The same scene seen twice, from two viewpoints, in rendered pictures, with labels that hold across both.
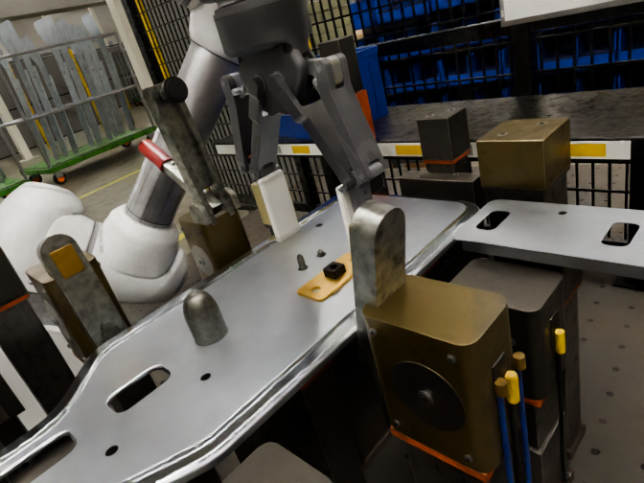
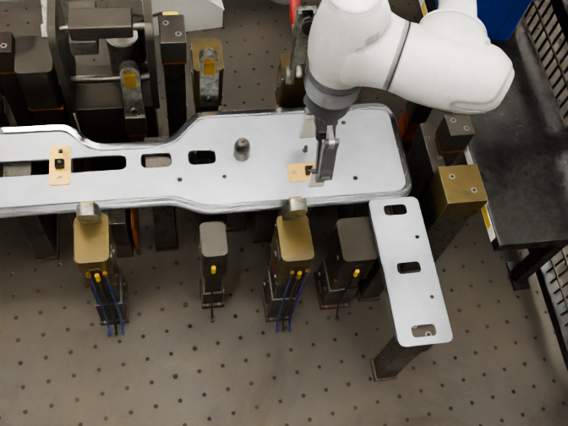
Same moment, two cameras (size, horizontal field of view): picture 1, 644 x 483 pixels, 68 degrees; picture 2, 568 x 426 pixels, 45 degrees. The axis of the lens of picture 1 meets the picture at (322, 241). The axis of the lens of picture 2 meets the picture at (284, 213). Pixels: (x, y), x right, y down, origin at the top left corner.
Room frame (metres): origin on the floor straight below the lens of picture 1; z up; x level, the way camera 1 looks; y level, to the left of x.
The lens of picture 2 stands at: (-0.23, -0.21, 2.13)
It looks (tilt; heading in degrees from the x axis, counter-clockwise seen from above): 63 degrees down; 20
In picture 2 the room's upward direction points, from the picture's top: 13 degrees clockwise
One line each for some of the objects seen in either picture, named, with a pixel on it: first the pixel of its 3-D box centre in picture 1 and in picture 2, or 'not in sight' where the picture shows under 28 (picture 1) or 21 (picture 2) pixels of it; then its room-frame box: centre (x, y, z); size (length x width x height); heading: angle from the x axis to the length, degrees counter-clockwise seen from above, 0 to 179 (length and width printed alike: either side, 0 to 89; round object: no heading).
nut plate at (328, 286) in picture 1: (334, 271); (309, 170); (0.43, 0.00, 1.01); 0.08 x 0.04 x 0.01; 130
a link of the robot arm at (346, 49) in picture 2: not in sight; (356, 34); (0.43, -0.02, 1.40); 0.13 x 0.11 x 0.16; 105
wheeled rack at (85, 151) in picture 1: (73, 109); not in sight; (7.88, 3.12, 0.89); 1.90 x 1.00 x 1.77; 139
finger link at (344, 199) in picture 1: (357, 218); (318, 176); (0.39, -0.04, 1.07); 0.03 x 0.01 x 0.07; 130
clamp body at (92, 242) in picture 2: not in sight; (104, 282); (0.06, 0.22, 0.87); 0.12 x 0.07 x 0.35; 40
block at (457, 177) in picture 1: (452, 265); (412, 182); (0.63, -0.18, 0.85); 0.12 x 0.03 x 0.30; 40
